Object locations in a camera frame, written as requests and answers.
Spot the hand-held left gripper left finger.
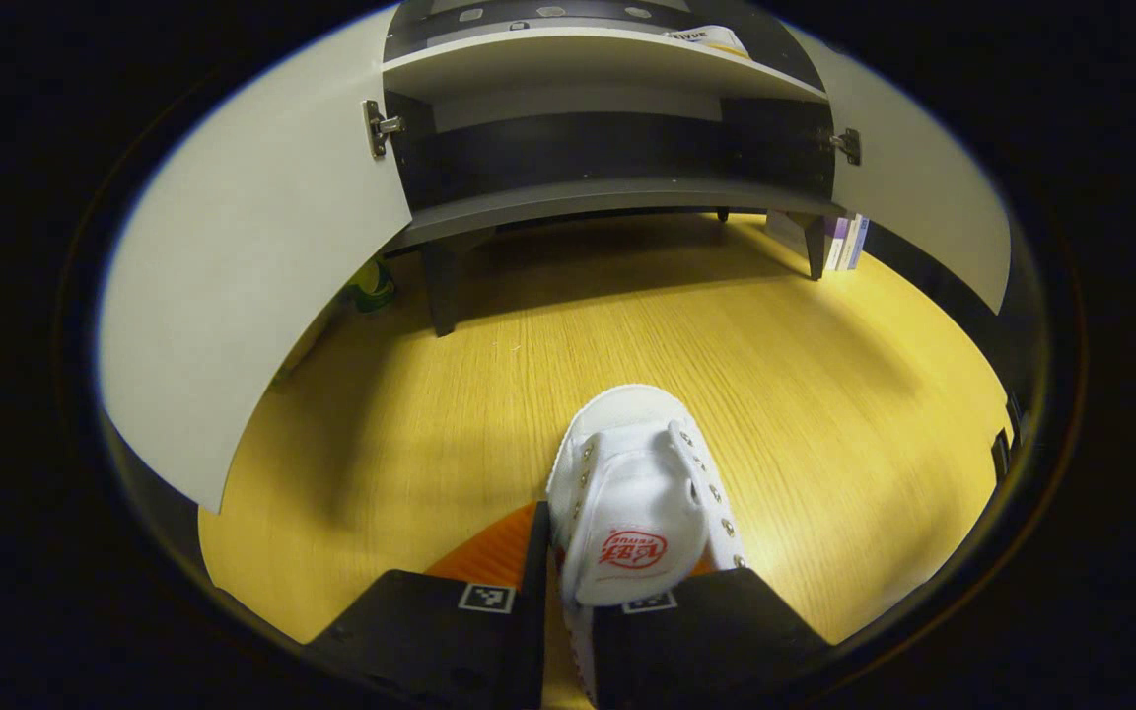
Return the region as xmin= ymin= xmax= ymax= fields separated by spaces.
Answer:
xmin=302 ymin=501 xmax=551 ymax=710

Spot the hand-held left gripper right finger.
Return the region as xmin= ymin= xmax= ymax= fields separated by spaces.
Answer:
xmin=593 ymin=557 xmax=835 ymax=710

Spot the white canvas shoe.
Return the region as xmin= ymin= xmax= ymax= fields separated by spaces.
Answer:
xmin=665 ymin=25 xmax=752 ymax=60
xmin=545 ymin=383 xmax=748 ymax=706

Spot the white shoe cabinet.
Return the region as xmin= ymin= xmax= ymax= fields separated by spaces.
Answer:
xmin=371 ymin=0 xmax=850 ymax=336

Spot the white cabinet shelf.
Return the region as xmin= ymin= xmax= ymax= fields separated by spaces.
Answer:
xmin=381 ymin=27 xmax=830 ymax=105

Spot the yellow plush fruit toy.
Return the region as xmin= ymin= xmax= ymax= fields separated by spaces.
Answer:
xmin=349 ymin=254 xmax=397 ymax=314

